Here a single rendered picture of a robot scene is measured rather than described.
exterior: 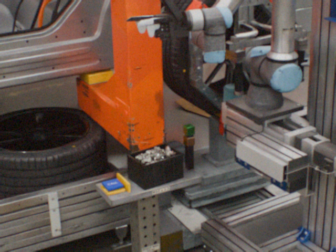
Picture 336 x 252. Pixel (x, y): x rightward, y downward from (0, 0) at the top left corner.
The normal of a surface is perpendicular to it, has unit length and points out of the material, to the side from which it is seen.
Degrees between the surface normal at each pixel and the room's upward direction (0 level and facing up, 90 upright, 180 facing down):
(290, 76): 98
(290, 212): 0
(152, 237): 90
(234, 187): 90
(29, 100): 0
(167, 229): 0
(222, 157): 90
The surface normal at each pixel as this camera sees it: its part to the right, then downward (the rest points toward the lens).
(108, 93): -0.88, 0.20
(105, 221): 0.47, 0.33
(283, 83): 0.30, 0.48
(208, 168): -0.03, -0.92
